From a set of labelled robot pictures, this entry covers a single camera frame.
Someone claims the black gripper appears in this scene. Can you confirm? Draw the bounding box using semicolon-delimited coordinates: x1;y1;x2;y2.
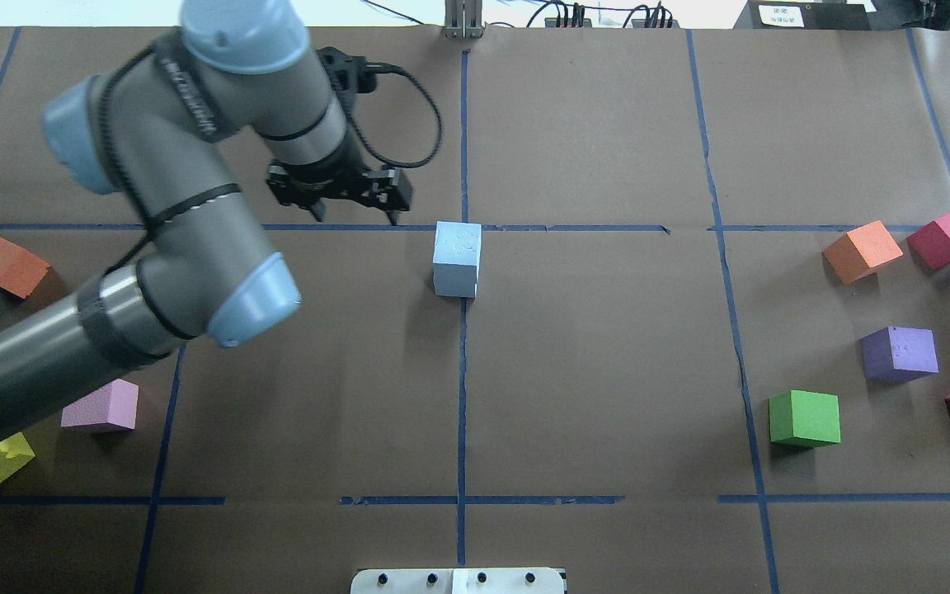
266;157;414;227

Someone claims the blue foam block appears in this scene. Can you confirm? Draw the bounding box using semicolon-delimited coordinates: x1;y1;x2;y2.
432;263;479;299
432;221;482;268

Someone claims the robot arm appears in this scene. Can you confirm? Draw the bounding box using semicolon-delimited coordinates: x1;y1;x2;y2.
0;1;412;442

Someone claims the pink foam block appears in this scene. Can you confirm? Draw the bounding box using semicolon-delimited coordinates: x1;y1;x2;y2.
59;379;139;435

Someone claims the orange foam block left side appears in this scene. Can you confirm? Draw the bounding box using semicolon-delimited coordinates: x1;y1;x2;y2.
0;237;50;299

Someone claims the orange foam block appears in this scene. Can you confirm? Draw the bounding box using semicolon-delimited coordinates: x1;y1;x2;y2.
822;219;904;285
0;237;50;299

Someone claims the black power supply box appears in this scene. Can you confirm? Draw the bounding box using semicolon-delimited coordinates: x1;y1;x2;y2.
732;1;872;31

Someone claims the green foam block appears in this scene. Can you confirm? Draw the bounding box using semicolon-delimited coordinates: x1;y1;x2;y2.
768;389;842;449

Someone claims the orange foam block right side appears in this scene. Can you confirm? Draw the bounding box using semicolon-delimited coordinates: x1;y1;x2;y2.
822;219;904;285

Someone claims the purple foam block right side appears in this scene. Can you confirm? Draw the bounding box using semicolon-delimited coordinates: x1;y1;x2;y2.
858;326;940;384

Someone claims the crimson foam block far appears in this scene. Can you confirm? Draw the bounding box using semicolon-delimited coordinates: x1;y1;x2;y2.
907;211;950;271

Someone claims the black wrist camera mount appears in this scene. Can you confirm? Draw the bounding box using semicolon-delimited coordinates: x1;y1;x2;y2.
317;46;378;111

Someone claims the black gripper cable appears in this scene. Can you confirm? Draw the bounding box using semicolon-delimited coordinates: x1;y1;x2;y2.
343;63;444;170

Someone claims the aluminium frame post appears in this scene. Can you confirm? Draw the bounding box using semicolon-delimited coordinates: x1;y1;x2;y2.
442;0;486;39

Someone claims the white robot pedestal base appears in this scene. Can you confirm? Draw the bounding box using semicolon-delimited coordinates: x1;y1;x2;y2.
350;567;568;593

